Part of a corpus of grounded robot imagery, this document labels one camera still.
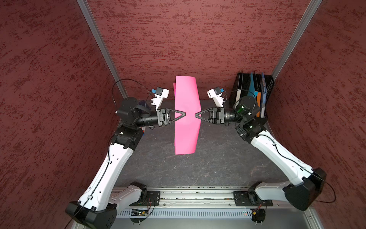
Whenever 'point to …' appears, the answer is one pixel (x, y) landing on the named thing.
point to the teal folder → (251, 89)
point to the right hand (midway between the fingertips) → (196, 120)
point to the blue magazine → (263, 96)
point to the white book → (238, 96)
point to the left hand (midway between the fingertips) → (183, 119)
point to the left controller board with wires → (138, 215)
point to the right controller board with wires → (259, 214)
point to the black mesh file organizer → (258, 86)
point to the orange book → (259, 102)
